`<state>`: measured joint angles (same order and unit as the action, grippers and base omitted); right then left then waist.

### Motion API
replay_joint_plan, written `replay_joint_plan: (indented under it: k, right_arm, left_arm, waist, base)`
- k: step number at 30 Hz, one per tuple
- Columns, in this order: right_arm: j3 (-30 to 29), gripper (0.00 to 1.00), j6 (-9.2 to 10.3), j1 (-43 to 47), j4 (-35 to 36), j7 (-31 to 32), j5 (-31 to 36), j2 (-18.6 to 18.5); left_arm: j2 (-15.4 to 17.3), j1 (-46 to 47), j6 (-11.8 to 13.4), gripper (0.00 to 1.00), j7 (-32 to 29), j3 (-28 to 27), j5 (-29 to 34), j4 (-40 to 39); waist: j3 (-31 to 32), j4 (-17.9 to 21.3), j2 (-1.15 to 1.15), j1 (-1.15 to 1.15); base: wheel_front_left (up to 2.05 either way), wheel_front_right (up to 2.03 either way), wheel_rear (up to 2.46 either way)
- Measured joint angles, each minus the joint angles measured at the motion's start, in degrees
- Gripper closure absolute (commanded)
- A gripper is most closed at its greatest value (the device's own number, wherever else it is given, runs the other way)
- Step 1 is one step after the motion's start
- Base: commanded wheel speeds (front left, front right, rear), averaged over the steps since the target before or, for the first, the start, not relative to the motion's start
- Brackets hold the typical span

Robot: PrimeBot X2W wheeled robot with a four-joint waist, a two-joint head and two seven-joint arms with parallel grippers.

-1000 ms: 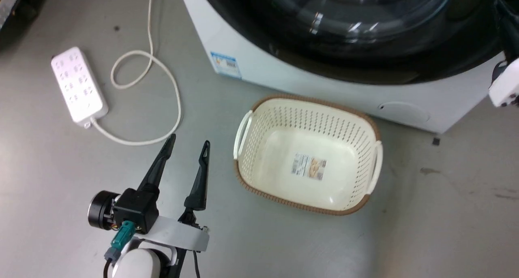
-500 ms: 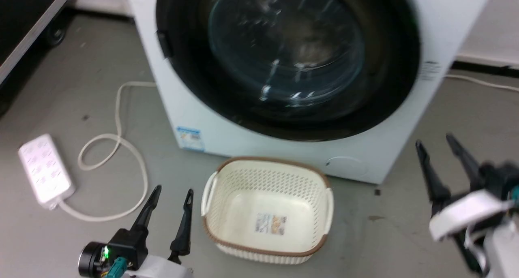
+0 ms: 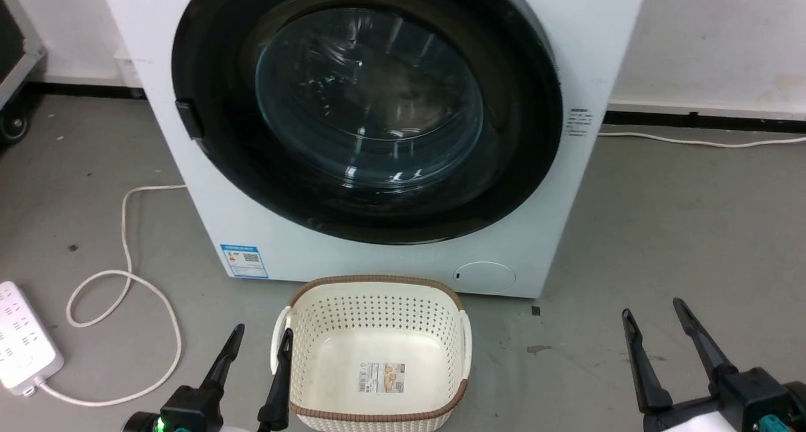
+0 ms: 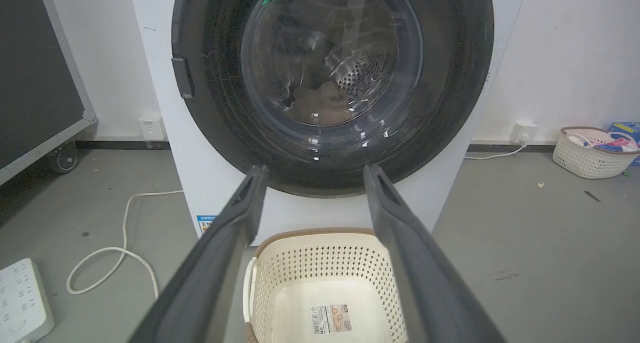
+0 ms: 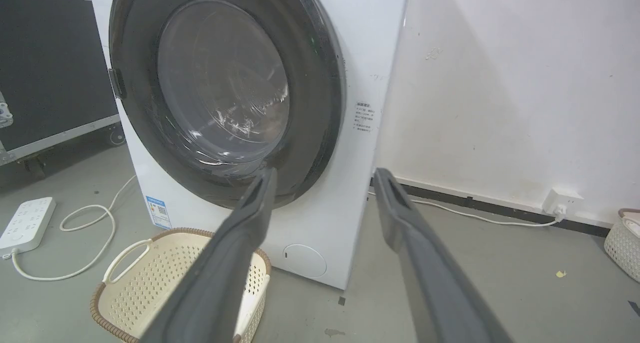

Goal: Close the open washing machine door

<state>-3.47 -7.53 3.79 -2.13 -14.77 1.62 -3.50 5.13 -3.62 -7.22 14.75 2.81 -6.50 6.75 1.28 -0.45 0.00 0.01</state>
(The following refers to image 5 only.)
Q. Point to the black flight case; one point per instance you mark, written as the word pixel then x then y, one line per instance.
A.
pixel 50 68

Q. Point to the white power strip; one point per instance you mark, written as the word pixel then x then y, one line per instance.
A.
pixel 26 224

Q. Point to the white text warning sticker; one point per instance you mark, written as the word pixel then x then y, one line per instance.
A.
pixel 364 117

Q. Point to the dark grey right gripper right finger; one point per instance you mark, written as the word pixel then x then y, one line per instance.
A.
pixel 440 283

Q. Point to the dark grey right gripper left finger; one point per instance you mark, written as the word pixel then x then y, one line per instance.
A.
pixel 215 278

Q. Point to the blue energy label sticker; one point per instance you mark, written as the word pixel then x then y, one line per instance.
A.
pixel 158 212

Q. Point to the dark round washing machine door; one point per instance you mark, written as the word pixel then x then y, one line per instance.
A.
pixel 225 83

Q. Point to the cream perforated laundry basket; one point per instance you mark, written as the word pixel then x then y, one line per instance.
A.
pixel 145 288

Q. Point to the white wall socket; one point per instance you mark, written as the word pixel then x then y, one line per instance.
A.
pixel 562 201

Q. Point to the white woven basket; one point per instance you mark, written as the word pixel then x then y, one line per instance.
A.
pixel 624 245

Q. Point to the white front-load washing machine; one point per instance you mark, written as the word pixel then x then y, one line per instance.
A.
pixel 330 213

